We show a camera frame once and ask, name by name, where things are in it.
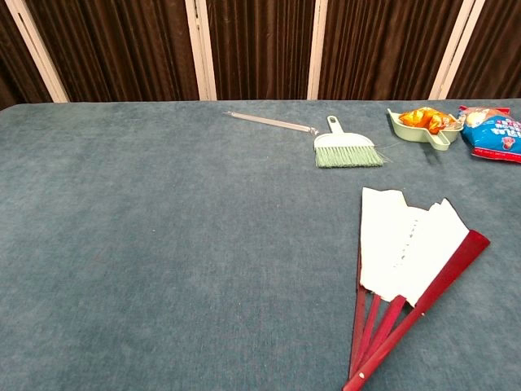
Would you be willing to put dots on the red-ribbed paper folding fan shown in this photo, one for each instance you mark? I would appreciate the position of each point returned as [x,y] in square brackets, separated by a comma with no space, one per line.
[407,244]

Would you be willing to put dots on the green mini hand broom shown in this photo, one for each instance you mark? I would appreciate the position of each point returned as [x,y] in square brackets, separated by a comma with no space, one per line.
[344,143]

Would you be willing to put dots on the clear glass rod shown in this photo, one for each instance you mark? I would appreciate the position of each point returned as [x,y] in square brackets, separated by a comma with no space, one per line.
[268,121]

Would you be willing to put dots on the blue velvet table cover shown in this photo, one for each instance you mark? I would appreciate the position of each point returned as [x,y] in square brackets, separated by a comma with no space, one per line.
[163,244]

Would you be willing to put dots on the green mini dustpan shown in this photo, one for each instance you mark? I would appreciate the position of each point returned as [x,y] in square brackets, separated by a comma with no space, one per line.
[407,133]

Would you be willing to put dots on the orange crumpled snack wrapper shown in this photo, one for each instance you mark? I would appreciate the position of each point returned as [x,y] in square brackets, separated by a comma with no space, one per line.
[423,119]

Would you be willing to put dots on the brown pleated curtain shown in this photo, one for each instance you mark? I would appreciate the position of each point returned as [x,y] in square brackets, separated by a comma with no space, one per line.
[122,49]

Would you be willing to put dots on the blue and red snack bag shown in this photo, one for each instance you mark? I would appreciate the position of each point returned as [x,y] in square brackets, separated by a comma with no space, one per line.
[496,134]

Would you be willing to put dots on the white frame post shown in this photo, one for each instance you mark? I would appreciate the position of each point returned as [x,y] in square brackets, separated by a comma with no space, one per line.
[317,49]
[38,53]
[202,53]
[456,53]

